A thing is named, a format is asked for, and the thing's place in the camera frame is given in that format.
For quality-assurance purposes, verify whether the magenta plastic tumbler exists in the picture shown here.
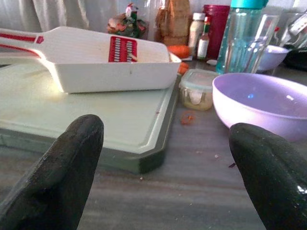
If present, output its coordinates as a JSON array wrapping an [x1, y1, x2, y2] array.
[[202, 4, 231, 59]]

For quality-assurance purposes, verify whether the white cap spice jar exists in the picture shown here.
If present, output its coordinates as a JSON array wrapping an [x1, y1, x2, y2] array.
[[188, 12, 206, 57]]

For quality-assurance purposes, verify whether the brown bread bag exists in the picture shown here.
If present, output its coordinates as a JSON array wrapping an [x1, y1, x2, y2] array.
[[155, 0, 192, 46]]

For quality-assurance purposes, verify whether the orange carrot peel scrap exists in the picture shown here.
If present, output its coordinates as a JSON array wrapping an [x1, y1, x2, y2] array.
[[180, 111, 196, 126]]

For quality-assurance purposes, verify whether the purple plastic bowl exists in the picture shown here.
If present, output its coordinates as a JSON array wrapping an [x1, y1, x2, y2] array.
[[212, 72, 307, 142]]

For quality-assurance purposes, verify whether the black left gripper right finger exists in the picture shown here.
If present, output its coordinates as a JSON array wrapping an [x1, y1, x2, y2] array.
[[228, 123, 307, 230]]

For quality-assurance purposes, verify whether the white cutting board grey rim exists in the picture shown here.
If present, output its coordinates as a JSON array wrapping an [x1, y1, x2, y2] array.
[[0, 62, 179, 175]]

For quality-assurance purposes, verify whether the small clear lidded food container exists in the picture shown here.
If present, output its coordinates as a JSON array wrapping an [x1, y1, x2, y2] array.
[[178, 69, 219, 111]]

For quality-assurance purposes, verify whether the black appliance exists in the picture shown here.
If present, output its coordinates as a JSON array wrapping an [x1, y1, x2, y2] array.
[[283, 45, 307, 71]]

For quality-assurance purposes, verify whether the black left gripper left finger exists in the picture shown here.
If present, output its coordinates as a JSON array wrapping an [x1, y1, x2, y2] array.
[[0, 114, 105, 230]]

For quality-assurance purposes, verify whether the small hot sauce bottle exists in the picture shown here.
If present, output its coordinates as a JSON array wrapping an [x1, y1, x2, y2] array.
[[197, 16, 211, 60]]

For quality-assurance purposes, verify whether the teal clear water bottle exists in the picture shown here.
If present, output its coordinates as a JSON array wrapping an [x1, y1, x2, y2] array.
[[215, 0, 269, 75]]

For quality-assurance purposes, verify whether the white curtain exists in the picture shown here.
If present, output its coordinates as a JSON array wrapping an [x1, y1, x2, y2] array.
[[0, 0, 166, 41]]

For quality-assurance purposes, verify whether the clear drinking glass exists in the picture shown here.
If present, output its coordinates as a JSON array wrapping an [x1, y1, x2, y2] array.
[[246, 14, 280, 74]]

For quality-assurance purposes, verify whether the colourful floral ornament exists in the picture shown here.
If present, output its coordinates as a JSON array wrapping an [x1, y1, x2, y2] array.
[[106, 3, 148, 39]]

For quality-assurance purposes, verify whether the white red mandoline slicer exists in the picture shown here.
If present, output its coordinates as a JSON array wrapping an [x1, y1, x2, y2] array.
[[0, 26, 182, 94]]

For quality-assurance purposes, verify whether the small pale purple bowl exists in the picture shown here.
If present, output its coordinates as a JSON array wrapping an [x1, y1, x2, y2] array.
[[256, 45, 291, 72]]

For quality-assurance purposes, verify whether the orange carrot piece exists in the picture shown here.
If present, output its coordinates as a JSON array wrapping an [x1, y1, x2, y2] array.
[[178, 62, 190, 75]]

